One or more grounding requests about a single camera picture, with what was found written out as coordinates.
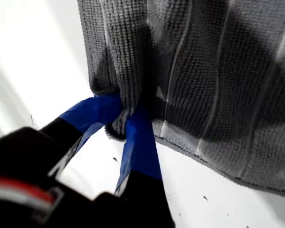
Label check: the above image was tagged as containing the grey white-striped towel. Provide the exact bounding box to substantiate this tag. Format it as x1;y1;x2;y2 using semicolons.
77;0;285;199

